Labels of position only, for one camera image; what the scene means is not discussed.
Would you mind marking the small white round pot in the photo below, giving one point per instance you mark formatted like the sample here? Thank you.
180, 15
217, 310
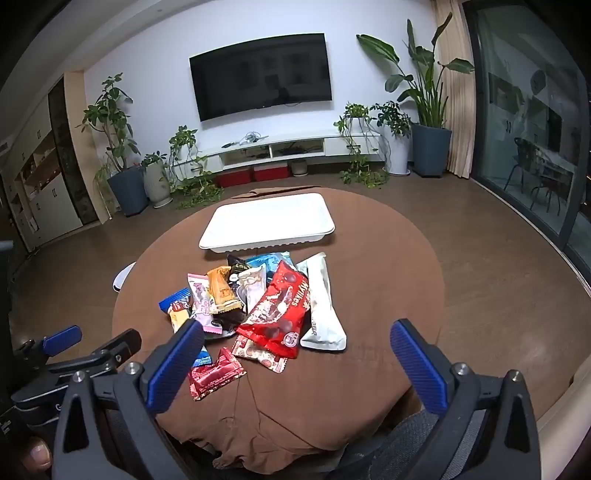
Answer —
299, 167

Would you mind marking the tall plant in grey-blue pot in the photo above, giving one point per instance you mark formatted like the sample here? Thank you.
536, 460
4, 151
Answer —
127, 189

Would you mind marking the white plastic tray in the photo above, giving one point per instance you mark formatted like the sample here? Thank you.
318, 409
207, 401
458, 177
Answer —
268, 221

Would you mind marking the small blue white snack packet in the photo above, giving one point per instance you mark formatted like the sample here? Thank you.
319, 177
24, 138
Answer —
202, 357

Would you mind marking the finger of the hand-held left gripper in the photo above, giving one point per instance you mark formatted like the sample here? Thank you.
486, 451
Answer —
60, 339
115, 346

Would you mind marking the light blue snack bag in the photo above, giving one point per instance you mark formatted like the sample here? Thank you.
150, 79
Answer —
270, 261

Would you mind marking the beige curtain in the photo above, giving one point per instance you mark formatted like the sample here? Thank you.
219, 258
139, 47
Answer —
455, 115

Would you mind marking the small plant in white pot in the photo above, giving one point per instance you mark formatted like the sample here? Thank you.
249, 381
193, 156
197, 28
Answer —
156, 182

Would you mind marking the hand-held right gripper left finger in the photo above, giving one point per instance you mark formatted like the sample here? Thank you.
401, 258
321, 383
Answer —
175, 364

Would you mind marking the white and brown wall cabinet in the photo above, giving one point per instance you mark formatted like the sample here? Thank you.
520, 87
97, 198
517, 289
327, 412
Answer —
46, 194

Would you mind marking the black chair behind glass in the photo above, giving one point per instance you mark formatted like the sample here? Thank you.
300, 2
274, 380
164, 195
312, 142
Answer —
526, 161

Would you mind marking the black and gold snack packet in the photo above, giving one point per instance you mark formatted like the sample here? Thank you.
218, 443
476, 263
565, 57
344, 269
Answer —
238, 266

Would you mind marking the white round stool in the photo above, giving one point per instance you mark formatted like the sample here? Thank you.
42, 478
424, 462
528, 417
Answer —
122, 277

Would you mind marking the glass sliding door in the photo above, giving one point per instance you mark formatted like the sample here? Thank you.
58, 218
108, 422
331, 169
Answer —
508, 69

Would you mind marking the wall-mounted black television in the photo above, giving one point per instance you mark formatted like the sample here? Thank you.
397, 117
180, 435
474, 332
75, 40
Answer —
261, 76

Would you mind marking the trailing vine plant on stand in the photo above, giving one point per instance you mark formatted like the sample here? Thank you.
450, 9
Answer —
355, 134

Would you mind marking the bushy plant in white pot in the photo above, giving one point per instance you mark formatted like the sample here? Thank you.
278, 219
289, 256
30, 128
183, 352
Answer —
397, 143

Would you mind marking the red storage box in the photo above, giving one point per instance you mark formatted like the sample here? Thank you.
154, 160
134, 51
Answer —
233, 177
270, 171

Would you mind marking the dark blue snack packet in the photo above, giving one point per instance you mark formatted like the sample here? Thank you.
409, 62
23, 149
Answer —
175, 301

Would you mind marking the dark red foil snack packet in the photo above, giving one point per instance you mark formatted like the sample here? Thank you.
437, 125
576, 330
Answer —
214, 374

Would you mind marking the long white snack packet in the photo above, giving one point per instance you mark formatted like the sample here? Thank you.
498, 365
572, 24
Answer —
321, 304

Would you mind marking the cream white snack packet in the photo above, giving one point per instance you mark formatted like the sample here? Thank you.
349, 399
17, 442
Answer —
251, 286

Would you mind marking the black and white snack packet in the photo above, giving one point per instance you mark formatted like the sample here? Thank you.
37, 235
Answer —
228, 318

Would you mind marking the large red snack bag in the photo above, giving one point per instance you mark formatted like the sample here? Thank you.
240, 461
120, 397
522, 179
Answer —
272, 318

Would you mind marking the large-leaf plant in dark pot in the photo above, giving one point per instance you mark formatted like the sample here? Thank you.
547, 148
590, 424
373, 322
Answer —
431, 143

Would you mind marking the white television console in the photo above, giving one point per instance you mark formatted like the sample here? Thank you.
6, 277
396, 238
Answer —
277, 150

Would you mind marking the pink snack packet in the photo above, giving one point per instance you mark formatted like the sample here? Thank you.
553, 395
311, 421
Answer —
203, 300

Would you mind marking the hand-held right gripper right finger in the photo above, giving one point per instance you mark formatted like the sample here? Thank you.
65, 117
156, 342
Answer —
418, 364

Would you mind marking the red and white snack packet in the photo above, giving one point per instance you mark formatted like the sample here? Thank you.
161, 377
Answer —
258, 353

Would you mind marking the round brown table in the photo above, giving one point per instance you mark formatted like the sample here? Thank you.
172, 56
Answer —
369, 258

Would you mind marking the person's left hand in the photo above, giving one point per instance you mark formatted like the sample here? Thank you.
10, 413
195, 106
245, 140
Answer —
38, 454

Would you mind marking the orange gold snack packet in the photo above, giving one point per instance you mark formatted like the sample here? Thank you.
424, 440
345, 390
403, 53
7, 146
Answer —
221, 288

